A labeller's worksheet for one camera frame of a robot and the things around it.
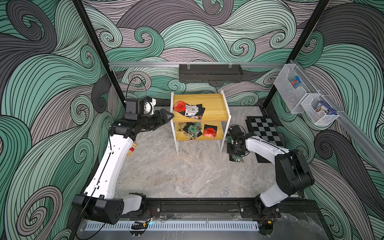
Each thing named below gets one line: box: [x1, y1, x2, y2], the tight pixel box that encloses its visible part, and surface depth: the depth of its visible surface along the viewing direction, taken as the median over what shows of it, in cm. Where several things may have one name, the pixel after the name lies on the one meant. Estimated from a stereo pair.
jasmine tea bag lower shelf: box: [182, 122, 203, 140], surface depth 87 cm
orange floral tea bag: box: [185, 104, 206, 120], surface depth 73 cm
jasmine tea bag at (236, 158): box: [229, 154, 244, 163], surface depth 93 cm
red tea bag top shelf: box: [173, 100, 186, 116], surface depth 76 cm
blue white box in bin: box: [314, 101, 338, 115], surface depth 67 cm
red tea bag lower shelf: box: [203, 124, 218, 138], surface depth 88 cm
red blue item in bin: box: [291, 75, 302, 88], surface depth 85 cm
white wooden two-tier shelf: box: [170, 90, 232, 154], surface depth 79 cm
